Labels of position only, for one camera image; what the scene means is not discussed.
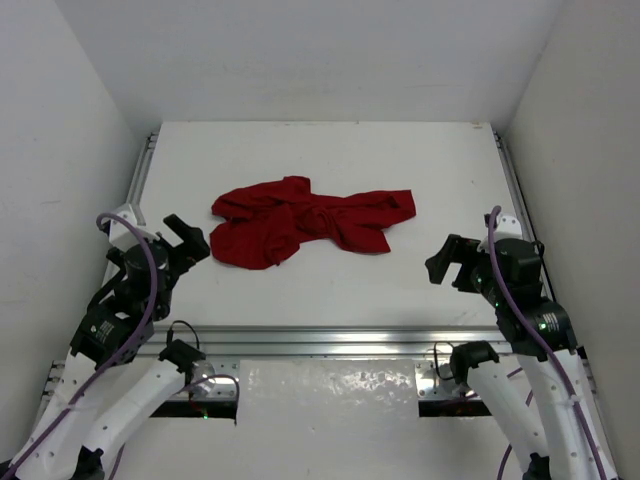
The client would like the left aluminium side rail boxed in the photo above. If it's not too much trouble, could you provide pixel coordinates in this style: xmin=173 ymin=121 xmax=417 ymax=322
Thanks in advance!
xmin=126 ymin=130 xmax=159 ymax=204

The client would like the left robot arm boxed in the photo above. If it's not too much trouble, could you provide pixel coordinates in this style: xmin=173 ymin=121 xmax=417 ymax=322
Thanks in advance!
xmin=1 ymin=211 xmax=209 ymax=479

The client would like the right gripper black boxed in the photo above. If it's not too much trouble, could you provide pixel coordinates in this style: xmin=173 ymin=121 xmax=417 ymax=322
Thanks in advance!
xmin=426 ymin=235 xmax=507 ymax=308

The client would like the red t-shirt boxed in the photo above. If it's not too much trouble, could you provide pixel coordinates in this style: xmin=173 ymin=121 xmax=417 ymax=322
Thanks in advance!
xmin=210 ymin=176 xmax=416 ymax=270

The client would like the white foam panel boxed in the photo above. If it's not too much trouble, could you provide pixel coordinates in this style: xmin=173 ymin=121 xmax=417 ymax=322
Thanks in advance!
xmin=238 ymin=359 xmax=418 ymax=423

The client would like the aluminium side rail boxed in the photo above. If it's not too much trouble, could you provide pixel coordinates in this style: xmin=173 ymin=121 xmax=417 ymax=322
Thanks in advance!
xmin=126 ymin=130 xmax=159 ymax=204
xmin=493 ymin=131 xmax=537 ymax=240

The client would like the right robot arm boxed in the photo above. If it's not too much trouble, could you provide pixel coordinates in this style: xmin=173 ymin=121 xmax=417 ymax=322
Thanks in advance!
xmin=425 ymin=234 xmax=618 ymax=479

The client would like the right aluminium side rail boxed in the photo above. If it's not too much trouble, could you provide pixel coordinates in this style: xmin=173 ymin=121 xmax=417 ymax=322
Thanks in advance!
xmin=493 ymin=131 xmax=537 ymax=240

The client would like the aluminium front rail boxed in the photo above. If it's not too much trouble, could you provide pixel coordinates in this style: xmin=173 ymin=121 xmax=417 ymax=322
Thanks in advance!
xmin=140 ymin=324 xmax=512 ymax=359

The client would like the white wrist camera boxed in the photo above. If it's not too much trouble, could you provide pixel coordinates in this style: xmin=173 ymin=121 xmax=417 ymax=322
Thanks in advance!
xmin=477 ymin=213 xmax=523 ymax=253
xmin=96 ymin=203 xmax=158 ymax=252

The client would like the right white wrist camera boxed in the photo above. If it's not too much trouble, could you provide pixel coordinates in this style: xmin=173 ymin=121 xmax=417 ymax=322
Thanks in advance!
xmin=477 ymin=213 xmax=523 ymax=253

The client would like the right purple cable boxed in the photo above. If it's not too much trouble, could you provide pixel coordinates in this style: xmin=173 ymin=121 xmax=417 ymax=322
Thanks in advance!
xmin=487 ymin=204 xmax=609 ymax=480

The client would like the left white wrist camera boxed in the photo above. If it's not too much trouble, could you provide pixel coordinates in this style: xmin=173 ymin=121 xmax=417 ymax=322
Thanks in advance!
xmin=96 ymin=203 xmax=158 ymax=252

